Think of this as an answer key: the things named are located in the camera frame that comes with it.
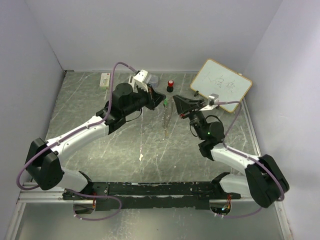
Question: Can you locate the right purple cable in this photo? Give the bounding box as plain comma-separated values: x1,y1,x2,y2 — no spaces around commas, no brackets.
214,100,286,219

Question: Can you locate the red black stamp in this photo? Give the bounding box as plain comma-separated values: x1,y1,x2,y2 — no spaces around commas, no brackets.
166,80,174,93

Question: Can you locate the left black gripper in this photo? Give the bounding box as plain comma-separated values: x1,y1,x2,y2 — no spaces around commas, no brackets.
123,82,166,117

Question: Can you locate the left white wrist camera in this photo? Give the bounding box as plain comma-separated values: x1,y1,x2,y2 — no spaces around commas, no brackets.
128,70,152,93

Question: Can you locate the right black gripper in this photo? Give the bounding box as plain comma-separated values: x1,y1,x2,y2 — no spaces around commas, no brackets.
173,94,207,140

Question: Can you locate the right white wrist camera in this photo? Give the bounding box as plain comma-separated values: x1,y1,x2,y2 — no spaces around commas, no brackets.
200,93,219,111

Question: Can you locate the green white staples box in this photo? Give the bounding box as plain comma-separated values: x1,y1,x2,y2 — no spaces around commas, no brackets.
99,72,111,90

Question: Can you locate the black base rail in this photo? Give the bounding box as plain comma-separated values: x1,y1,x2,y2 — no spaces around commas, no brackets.
62,181,242,212

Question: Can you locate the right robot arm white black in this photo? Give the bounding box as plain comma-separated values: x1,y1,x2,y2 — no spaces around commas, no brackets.
173,94,290,208

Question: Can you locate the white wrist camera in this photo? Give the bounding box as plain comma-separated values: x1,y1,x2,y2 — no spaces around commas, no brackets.
200,93,219,111
128,70,152,93

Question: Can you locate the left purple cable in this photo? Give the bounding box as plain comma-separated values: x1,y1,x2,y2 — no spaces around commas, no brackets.
15,61,137,221

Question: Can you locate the key with green tag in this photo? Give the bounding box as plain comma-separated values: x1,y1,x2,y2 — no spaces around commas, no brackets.
163,98,168,107

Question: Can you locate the clear jar of paperclips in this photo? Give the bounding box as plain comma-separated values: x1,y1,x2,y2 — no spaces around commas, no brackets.
149,75,159,89

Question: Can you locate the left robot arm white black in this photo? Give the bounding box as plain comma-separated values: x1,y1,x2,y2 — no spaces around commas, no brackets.
25,83,166,200

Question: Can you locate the metal disc with keyrings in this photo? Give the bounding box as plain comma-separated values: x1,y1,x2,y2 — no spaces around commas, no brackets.
162,99,175,130

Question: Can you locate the purple cable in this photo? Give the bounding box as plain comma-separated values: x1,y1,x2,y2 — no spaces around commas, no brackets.
15,61,137,221
214,100,286,219

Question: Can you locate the aluminium frame rail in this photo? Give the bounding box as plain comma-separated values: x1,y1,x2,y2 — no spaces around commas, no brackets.
17,182,76,202

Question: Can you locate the small whiteboard yellow frame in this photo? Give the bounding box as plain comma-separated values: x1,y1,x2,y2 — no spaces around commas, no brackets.
190,59,253,102

